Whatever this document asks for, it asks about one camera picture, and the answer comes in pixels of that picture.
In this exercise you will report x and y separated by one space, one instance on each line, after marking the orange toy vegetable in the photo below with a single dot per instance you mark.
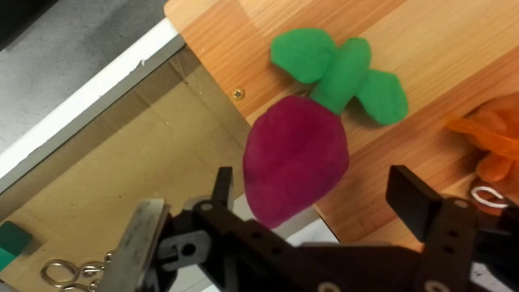
496 135

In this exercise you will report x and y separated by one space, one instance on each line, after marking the small green block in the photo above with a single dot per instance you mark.
11 243

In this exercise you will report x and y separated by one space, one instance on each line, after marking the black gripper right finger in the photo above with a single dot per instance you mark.
413 203

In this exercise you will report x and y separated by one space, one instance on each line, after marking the light wooden countertop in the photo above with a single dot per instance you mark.
431 53

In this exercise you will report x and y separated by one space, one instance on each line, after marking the purple toy vegetable green leaves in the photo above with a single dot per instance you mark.
293 156

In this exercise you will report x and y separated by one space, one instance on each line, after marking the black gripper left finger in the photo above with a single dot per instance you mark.
222 186

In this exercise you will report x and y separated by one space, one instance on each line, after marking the white toy sink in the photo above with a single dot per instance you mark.
134 162

